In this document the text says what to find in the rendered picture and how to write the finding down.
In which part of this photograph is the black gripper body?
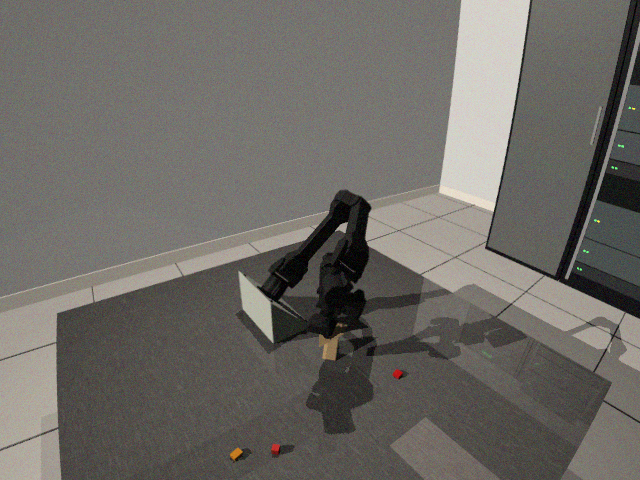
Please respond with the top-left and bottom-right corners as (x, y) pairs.
(306, 284), (336, 336)

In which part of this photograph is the orange block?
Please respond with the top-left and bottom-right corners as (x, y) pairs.
(230, 448), (243, 461)

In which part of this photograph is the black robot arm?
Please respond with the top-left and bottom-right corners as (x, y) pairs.
(257, 189), (372, 320)

